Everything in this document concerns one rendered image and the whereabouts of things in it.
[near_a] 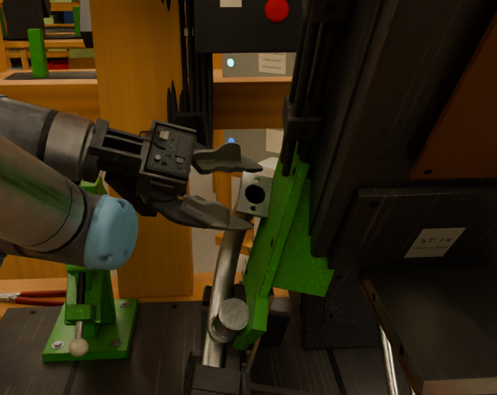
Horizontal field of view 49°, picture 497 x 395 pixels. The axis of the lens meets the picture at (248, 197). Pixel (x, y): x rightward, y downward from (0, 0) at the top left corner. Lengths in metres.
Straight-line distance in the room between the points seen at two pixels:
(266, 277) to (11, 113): 0.34
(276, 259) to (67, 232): 0.23
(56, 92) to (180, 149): 0.47
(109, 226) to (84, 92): 0.54
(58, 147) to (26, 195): 0.18
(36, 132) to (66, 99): 0.41
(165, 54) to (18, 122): 0.34
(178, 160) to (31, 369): 0.45
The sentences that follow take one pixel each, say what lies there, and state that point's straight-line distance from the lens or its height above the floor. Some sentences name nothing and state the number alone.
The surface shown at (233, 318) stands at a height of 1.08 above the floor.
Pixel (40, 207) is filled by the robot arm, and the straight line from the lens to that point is 0.49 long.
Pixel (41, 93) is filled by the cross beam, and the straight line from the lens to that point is 1.07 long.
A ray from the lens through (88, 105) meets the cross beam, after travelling 1.05.
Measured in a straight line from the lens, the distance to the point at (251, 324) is 0.64.
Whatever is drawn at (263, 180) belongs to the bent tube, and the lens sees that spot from 0.70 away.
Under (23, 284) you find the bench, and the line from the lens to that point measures 1.20.
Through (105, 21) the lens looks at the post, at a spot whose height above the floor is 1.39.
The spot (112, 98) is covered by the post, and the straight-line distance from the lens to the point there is 0.95.
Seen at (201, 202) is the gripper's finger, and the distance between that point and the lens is 0.65.
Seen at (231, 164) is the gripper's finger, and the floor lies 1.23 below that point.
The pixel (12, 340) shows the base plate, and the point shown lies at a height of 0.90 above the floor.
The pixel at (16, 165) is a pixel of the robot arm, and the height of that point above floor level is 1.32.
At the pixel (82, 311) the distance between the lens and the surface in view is 0.87.
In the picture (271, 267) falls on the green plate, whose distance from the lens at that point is 0.63.
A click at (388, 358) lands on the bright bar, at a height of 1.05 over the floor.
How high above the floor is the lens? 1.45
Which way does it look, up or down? 22 degrees down
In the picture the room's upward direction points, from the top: straight up
